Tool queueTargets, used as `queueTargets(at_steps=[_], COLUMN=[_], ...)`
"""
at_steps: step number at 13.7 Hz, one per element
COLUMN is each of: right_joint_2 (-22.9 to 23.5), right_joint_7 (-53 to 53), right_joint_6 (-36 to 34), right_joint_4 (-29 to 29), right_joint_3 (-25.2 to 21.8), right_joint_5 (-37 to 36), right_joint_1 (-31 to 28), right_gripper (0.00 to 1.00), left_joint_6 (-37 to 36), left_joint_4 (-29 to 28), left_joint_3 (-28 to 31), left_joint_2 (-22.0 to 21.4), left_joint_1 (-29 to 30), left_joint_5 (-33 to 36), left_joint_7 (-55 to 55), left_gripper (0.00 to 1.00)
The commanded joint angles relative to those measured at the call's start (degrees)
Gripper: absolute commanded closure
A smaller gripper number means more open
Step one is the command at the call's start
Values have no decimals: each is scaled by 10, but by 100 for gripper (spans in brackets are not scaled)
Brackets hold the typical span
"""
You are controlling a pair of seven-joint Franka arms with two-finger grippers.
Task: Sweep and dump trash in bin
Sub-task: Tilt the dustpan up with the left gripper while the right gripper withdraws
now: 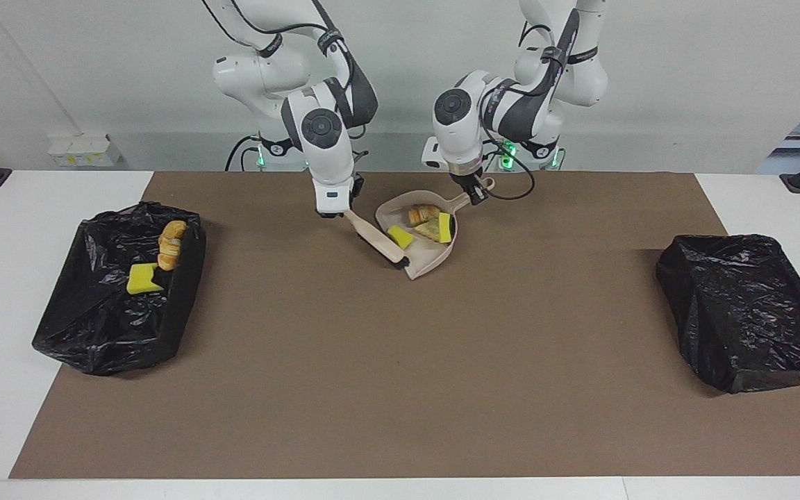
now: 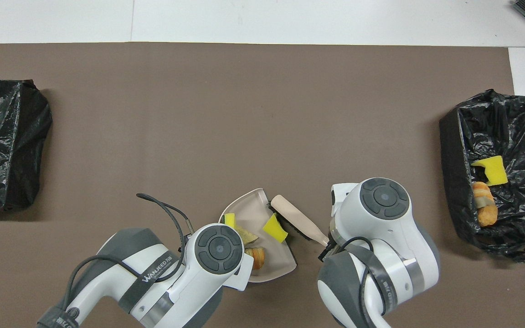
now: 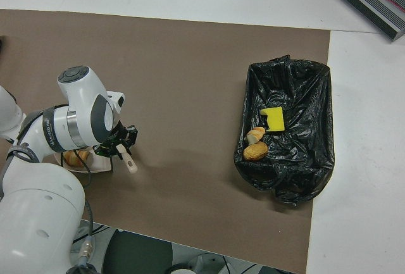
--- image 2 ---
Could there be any beige hand brush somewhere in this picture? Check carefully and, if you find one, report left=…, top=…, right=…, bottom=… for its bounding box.
left=269, top=195, right=330, bottom=247

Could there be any small notched yellow sponge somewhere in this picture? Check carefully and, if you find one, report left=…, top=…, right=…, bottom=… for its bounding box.
left=262, top=213, right=288, bottom=243

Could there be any striped croissant bread piece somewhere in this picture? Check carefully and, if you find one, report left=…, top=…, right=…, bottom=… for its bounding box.
left=472, top=181, right=496, bottom=209
left=246, top=246, right=267, bottom=270

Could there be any pale cracker piece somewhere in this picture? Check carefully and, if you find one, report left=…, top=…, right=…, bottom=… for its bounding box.
left=235, top=225, right=259, bottom=245

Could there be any beige plastic dustpan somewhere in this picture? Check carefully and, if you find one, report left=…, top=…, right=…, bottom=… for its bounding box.
left=218, top=188, right=298, bottom=283

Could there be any large notched yellow sponge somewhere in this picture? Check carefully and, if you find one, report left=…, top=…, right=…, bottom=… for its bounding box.
left=471, top=155, right=509, bottom=186

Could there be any black trash bag bin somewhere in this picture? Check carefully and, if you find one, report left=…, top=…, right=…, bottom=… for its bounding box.
left=0, top=80, right=53, bottom=213
left=439, top=89, right=525, bottom=263

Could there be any brown table mat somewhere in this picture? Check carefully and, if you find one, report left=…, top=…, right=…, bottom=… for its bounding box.
left=0, top=42, right=525, bottom=328

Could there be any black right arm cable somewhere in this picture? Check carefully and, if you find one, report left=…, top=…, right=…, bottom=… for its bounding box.
left=331, top=236, right=400, bottom=319

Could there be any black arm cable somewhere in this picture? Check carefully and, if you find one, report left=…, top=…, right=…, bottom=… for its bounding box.
left=331, top=236, right=400, bottom=319
left=64, top=193, right=195, bottom=315

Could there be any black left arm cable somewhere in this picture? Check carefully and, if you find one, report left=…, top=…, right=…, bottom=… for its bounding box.
left=64, top=193, right=195, bottom=315

